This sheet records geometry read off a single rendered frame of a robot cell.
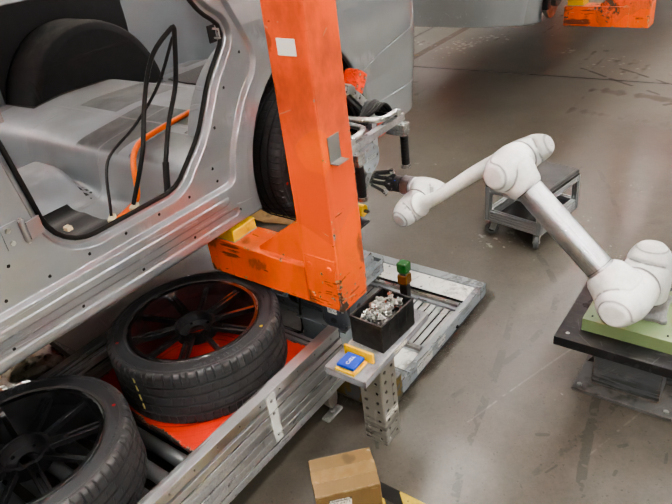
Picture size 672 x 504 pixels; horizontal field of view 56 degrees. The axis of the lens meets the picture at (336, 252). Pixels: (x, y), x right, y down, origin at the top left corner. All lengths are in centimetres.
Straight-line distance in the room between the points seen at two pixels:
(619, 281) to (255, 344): 126
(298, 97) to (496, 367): 148
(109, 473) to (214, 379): 46
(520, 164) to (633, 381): 97
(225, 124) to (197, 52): 215
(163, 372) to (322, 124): 99
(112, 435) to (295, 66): 124
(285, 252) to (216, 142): 48
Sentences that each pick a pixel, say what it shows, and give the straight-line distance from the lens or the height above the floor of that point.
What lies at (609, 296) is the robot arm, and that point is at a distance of 233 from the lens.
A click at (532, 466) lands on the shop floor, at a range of 251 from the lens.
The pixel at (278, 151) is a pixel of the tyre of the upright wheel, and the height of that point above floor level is 97.
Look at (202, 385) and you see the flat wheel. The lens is 228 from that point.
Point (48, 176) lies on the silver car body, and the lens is 299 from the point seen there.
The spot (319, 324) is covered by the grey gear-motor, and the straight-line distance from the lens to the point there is 279.
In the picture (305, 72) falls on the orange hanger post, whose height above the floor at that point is 140.
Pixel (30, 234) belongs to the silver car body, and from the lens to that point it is 203.
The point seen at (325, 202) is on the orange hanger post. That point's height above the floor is 97.
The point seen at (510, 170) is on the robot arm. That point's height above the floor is 94.
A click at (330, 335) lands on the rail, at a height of 39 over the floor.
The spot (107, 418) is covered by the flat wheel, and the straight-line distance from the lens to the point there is 221.
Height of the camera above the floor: 190
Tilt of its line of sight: 31 degrees down
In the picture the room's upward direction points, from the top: 8 degrees counter-clockwise
